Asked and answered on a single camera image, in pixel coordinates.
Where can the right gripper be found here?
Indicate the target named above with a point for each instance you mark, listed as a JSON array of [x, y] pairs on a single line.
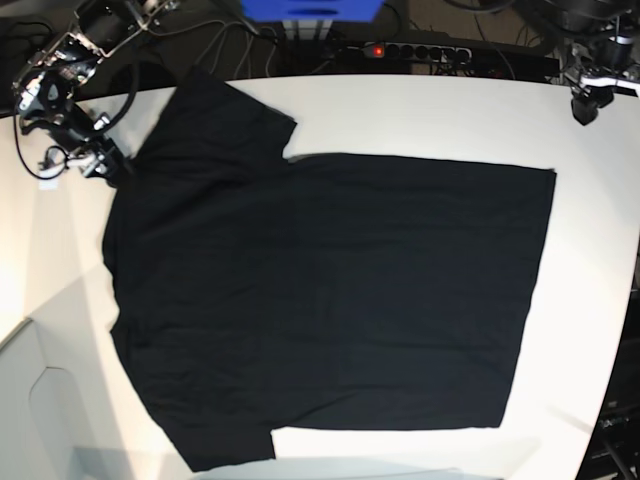
[[99, 158]]

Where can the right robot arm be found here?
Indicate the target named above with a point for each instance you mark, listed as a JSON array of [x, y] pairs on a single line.
[[45, 89]]

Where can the black power strip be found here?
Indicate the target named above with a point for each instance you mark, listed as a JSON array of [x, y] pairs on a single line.
[[478, 60]]

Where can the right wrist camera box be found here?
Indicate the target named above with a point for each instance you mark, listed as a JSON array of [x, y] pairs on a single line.
[[53, 164]]

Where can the grey table frame panel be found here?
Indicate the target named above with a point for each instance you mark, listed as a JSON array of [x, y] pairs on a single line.
[[45, 428]]

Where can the black T-shirt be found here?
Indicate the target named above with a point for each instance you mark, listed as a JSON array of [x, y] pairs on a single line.
[[337, 292]]

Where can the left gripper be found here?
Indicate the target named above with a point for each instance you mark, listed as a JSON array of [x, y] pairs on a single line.
[[590, 93]]

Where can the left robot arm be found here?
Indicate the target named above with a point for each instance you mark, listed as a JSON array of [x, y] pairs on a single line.
[[599, 44]]

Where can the blue plastic bin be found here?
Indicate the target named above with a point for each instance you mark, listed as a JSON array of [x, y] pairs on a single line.
[[336, 10]]

